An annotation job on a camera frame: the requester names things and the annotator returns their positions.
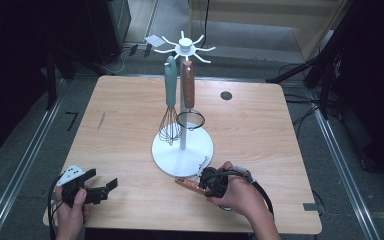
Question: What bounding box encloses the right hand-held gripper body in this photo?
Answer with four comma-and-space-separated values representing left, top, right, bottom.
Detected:
195, 155, 229, 198

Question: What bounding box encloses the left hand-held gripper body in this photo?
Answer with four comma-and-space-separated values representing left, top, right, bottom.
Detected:
56, 164, 109, 208

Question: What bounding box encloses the steel scoop with wooden handle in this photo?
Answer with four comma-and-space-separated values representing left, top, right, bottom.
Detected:
174, 176, 233, 212

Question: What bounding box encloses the white utensil stand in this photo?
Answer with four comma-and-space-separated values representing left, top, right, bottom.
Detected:
151, 30, 217, 178

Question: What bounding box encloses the mesh strainer with wooden handle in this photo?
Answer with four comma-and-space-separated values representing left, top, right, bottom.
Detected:
175, 60, 206, 132

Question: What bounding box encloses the wire whisk with teal handle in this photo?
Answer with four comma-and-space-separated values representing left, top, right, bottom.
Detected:
158, 55, 183, 147

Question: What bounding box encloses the person's right hand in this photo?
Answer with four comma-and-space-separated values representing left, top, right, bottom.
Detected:
206, 160, 274, 221

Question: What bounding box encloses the person's left hand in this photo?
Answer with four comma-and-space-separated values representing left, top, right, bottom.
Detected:
53, 184, 92, 240

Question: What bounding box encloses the black metal stand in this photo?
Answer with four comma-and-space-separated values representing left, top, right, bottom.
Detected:
45, 46, 69, 111

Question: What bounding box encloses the dark curtain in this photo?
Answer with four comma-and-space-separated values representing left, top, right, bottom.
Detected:
0, 0, 91, 164
329, 0, 384, 184

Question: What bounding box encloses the black tripod leg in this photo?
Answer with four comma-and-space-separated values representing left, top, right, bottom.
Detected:
265, 54, 334, 84

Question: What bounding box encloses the black cabinet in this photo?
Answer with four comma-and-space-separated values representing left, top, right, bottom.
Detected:
85, 0, 132, 65

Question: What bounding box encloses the white paper sheet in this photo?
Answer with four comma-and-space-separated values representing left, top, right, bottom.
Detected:
143, 34, 167, 48

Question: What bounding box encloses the left hand-held gripper black cable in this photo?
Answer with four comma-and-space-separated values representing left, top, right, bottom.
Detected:
46, 174, 64, 240

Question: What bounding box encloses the hand-held gripper black cable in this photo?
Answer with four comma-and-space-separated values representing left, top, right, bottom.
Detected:
218, 165, 275, 216
46, 174, 64, 240

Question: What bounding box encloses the metal floor rail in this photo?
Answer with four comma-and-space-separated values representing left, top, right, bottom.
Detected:
0, 96, 64, 240
308, 93, 381, 240

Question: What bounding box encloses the right hand-held gripper black cable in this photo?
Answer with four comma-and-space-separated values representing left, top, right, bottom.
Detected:
218, 165, 275, 216

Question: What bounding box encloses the white floor cable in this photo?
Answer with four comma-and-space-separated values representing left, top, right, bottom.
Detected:
99, 49, 126, 75

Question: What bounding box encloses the black floor cable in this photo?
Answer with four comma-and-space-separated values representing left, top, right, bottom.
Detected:
279, 61, 338, 138

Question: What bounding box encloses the black hanging cable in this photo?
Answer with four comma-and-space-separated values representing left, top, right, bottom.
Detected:
203, 0, 212, 49

